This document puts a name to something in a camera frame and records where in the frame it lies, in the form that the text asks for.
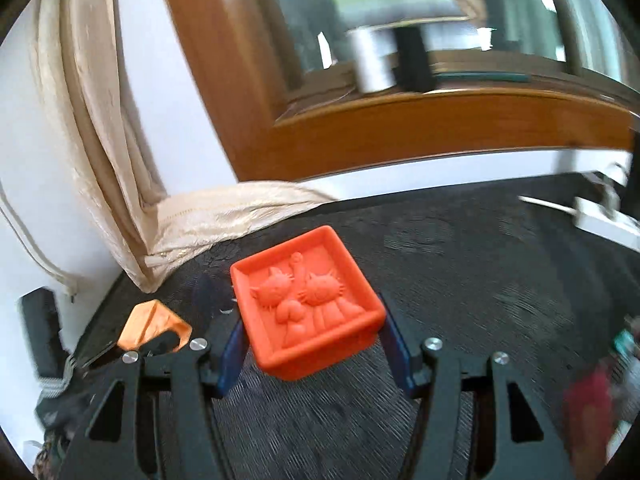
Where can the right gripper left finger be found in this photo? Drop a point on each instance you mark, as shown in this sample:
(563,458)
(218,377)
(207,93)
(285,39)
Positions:
(119,436)

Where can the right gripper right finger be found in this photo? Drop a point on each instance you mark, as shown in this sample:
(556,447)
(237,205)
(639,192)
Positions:
(512,435)

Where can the light orange toy cube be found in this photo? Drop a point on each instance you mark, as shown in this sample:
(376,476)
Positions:
(147,321)

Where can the red storage box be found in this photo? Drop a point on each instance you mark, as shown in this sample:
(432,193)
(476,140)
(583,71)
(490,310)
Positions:
(602,414)

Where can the dark navy sock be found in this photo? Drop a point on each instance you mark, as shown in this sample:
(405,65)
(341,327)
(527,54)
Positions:
(211,296)

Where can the dark orange toy cube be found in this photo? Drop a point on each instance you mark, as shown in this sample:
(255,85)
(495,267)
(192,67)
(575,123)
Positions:
(306,305)

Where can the black patterned table mat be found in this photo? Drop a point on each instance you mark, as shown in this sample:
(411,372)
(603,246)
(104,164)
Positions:
(484,267)

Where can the beige lace cloth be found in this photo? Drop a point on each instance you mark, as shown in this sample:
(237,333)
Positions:
(183,226)

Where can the white power strip near window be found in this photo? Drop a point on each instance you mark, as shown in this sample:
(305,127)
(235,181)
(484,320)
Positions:
(620,229)

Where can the beige curtain left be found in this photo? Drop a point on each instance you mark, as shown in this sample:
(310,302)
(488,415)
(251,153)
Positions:
(76,66)

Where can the white thread spool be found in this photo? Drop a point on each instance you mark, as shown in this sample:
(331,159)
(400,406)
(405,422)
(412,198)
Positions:
(372,70)

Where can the wooden window frame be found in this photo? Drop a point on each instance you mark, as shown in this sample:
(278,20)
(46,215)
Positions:
(275,123)

